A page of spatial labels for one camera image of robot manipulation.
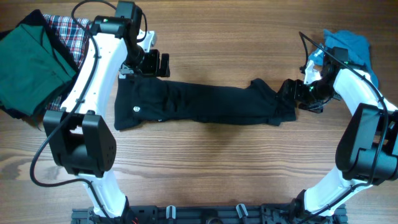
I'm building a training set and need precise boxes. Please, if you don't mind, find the black shirt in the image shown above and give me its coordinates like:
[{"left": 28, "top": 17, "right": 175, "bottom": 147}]
[{"left": 114, "top": 77, "right": 296, "bottom": 131}]

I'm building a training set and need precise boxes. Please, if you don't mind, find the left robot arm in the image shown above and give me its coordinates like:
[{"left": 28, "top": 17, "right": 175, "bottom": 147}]
[{"left": 43, "top": 1, "right": 170, "bottom": 223}]

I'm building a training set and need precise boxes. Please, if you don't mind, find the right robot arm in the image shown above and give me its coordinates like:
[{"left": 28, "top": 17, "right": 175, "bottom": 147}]
[{"left": 281, "top": 47, "right": 397, "bottom": 218}]

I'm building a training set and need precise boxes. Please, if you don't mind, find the blue denim cloth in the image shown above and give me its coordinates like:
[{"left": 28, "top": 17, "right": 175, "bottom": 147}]
[{"left": 319, "top": 29, "right": 379, "bottom": 88}]

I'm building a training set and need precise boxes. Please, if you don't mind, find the plaid red blue shirt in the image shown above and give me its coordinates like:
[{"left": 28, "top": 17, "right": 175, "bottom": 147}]
[{"left": 42, "top": 14, "right": 92, "bottom": 111}]

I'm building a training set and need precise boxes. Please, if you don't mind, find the green folded cloth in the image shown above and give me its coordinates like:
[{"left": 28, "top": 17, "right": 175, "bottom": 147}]
[{"left": 0, "top": 24, "right": 77, "bottom": 117}]

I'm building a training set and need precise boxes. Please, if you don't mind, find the black folded garment under green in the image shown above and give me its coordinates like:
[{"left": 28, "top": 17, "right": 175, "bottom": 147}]
[{"left": 0, "top": 9, "right": 80, "bottom": 120}]

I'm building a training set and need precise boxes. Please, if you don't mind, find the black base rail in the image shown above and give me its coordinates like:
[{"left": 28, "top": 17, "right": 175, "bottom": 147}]
[{"left": 70, "top": 204, "right": 348, "bottom": 224}]

